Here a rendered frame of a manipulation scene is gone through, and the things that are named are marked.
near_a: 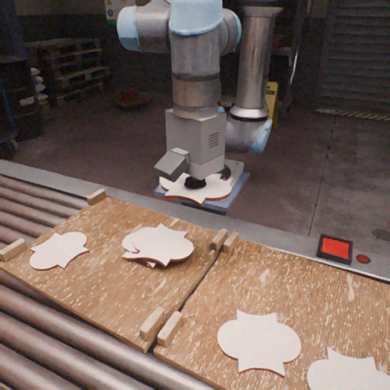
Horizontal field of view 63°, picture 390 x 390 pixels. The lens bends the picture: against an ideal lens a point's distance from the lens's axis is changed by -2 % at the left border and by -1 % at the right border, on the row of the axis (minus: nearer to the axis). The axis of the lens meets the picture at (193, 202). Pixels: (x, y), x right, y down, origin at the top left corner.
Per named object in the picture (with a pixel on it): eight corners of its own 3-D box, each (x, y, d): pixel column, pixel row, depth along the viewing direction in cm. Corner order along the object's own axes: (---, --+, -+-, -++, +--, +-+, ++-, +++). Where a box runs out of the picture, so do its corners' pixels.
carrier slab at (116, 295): (105, 198, 97) (104, 193, 96) (229, 241, 80) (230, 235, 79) (-2, 269, 71) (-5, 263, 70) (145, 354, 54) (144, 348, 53)
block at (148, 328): (158, 314, 59) (158, 304, 58) (167, 318, 58) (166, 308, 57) (139, 338, 55) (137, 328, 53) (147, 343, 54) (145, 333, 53)
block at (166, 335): (175, 318, 58) (174, 308, 57) (183, 323, 58) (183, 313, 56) (157, 345, 54) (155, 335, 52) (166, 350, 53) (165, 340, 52)
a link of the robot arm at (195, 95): (196, 83, 46) (159, 76, 51) (196, 114, 49) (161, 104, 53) (229, 76, 51) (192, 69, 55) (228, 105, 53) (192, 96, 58)
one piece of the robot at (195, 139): (136, 93, 49) (145, 185, 58) (177, 103, 44) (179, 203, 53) (190, 81, 57) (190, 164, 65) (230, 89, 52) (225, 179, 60)
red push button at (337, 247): (322, 241, 81) (324, 236, 80) (347, 247, 78) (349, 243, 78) (319, 255, 76) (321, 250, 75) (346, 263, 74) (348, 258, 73)
